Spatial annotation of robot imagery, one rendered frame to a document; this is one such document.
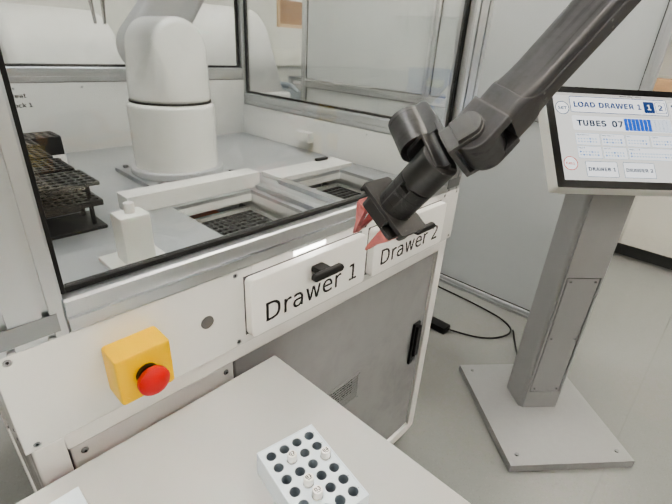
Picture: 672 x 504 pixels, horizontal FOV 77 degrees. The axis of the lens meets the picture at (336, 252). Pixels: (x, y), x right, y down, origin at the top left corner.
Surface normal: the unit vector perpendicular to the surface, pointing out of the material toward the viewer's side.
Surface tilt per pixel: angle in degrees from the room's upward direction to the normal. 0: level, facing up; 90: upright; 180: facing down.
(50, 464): 90
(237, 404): 0
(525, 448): 3
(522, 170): 90
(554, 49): 58
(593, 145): 50
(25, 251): 90
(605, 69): 90
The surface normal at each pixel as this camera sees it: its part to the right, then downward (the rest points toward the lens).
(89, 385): 0.73, 0.33
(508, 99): -0.52, -0.22
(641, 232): -0.69, 0.29
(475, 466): 0.05, -0.90
